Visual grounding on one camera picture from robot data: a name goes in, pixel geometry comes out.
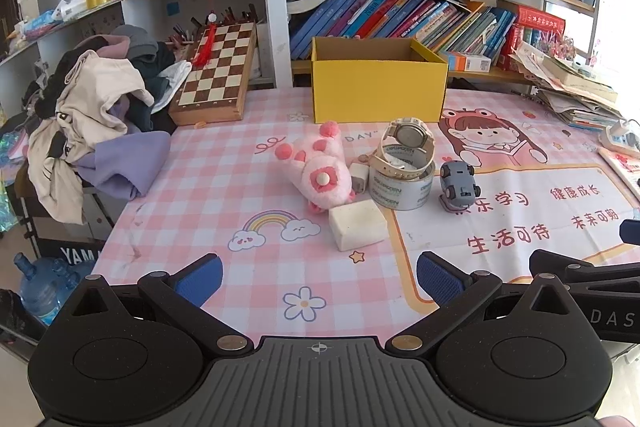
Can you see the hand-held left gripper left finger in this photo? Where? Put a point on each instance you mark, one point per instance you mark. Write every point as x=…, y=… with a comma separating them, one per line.
x=200, y=279

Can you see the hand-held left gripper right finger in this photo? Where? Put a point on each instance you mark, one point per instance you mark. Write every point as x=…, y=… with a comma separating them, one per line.
x=437, y=277

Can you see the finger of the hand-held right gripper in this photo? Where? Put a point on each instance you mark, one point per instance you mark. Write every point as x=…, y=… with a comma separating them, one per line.
x=631, y=232
x=575, y=267

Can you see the white tape roll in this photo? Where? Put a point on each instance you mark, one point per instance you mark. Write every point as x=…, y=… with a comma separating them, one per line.
x=400, y=197

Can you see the white sponge block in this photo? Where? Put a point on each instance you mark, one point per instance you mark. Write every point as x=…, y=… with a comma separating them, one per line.
x=357, y=224

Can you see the grey toy car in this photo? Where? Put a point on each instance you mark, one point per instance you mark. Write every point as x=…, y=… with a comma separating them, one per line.
x=456, y=179

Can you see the small white charger cube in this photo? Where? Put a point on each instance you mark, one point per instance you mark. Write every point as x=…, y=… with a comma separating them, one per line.
x=359, y=179

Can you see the beige wristwatch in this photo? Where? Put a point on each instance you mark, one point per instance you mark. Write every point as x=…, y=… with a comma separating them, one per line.
x=407, y=134

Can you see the pink plush toy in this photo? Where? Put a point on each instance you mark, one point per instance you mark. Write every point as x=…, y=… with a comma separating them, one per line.
x=320, y=172

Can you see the yellow cardboard box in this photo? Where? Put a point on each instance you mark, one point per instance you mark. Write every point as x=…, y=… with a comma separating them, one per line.
x=375, y=92

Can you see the pink checked desktop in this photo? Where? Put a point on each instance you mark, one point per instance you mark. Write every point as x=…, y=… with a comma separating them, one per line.
x=240, y=187

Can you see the pink book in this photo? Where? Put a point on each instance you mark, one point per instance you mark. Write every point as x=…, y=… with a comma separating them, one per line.
x=625, y=167

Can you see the white power strip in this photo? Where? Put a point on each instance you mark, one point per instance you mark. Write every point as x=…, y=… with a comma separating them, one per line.
x=622, y=137

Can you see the black keyboard case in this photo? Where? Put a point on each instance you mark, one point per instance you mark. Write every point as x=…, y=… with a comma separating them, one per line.
x=70, y=252

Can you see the lavender garment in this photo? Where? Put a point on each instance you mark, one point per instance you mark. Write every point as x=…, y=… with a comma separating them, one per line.
x=130, y=162

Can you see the stack of papers and books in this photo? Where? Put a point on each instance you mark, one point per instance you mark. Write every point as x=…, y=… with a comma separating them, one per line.
x=575, y=92

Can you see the blue water jug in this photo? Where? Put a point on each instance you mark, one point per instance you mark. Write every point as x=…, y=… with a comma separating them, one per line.
x=45, y=287

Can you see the white cloth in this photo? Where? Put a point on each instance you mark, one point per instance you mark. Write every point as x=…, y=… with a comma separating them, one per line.
x=172, y=77

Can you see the beige garment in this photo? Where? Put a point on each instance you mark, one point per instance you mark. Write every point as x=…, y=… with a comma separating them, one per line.
x=90, y=107

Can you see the wooden chessboard box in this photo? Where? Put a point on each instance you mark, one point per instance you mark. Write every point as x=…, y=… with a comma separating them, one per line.
x=215, y=72

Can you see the orange and blue carton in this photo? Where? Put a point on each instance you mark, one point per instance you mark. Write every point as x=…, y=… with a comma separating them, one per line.
x=467, y=62

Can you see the dark green garment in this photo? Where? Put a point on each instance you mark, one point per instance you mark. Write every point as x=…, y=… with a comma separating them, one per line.
x=152, y=57

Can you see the red thick dictionary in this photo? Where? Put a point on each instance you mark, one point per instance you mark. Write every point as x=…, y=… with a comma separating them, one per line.
x=540, y=22

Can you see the red tassel ornament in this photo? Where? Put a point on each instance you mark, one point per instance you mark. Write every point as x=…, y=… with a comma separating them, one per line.
x=205, y=49

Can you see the mauve garment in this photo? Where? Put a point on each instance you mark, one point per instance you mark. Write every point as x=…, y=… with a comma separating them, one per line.
x=115, y=49

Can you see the black garment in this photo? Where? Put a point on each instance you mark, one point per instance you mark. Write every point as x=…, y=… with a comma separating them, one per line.
x=60, y=72

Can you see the grey garment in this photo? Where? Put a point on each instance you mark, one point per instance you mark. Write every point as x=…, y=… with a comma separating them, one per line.
x=131, y=34

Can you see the bunch of pens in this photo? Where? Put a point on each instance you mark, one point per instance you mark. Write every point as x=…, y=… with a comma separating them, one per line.
x=235, y=14

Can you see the row of colourful books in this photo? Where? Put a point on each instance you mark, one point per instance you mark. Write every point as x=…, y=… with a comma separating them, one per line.
x=380, y=14

